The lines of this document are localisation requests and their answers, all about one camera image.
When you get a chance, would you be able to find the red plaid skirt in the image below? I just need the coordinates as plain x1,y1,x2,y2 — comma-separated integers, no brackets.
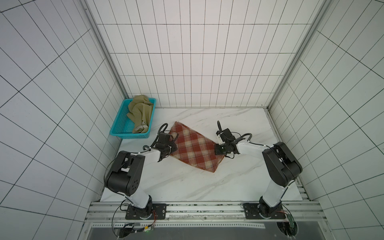
171,122,224,173

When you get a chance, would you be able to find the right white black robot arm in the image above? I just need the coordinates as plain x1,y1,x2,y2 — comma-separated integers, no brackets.
215,123,303,219

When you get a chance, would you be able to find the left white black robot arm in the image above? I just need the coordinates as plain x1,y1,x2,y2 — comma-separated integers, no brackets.
104,131,179,220

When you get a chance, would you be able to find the olive green skirt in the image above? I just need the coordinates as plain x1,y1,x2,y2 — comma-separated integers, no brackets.
127,95,154,134

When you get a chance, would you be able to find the teal plastic basket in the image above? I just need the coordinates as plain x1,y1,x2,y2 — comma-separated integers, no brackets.
110,98,157,139

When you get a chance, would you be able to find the left electronics wiring board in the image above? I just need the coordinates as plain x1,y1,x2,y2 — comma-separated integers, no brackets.
112,211,157,240

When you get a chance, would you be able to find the electronics wiring board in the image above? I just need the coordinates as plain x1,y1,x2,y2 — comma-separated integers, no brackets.
112,211,157,240
277,211,299,240

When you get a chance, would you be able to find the right electronics wiring board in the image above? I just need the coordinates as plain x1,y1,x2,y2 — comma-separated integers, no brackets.
277,211,299,240

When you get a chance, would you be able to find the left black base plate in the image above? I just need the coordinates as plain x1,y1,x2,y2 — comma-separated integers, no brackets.
125,204,167,220

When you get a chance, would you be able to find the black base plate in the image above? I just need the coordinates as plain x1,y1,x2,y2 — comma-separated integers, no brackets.
125,204,167,220
243,203,287,220

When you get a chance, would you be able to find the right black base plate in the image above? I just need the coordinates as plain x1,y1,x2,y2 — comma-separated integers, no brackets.
243,203,287,220

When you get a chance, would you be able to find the aluminium mounting rail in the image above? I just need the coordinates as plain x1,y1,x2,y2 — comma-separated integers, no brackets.
85,201,326,224

